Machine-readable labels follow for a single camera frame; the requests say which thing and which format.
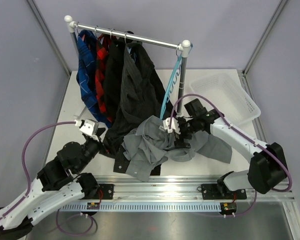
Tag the white plastic basket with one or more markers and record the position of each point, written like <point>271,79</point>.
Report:
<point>228,96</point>

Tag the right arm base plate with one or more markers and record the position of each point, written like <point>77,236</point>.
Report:
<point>210,191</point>

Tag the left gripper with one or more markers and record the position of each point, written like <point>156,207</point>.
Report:
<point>103,148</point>

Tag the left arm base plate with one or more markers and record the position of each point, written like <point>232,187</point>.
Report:
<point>105,192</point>

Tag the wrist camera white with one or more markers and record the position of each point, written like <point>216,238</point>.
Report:
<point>171,125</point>
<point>88,127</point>

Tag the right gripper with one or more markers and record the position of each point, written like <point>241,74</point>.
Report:
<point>180,142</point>

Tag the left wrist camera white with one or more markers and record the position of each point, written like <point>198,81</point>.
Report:
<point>88,127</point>

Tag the black hanging shirt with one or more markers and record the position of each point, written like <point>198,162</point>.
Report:
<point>113,76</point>

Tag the slotted cable duct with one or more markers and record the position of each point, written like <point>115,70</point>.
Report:
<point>81,206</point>

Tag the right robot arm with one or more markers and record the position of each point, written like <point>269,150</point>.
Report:
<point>267,162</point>

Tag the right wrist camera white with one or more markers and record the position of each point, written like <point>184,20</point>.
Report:
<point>171,125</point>

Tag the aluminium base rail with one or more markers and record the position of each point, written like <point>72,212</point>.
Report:
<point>158,188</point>

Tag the metal clothes rack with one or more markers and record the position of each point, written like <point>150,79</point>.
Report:
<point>72,26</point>

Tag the red plaid shirt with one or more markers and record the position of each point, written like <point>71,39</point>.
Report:
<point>102,53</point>

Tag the blue shirt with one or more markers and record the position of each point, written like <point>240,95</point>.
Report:
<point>87,62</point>

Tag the teal hanger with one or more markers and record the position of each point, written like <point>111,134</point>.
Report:
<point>179,71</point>

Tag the dark pinstripe hanging shirt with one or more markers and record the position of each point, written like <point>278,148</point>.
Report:
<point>141,94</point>

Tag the grey shirt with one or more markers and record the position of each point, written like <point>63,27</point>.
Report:
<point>149,145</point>

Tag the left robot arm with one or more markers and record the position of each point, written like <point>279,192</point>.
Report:
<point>59,182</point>

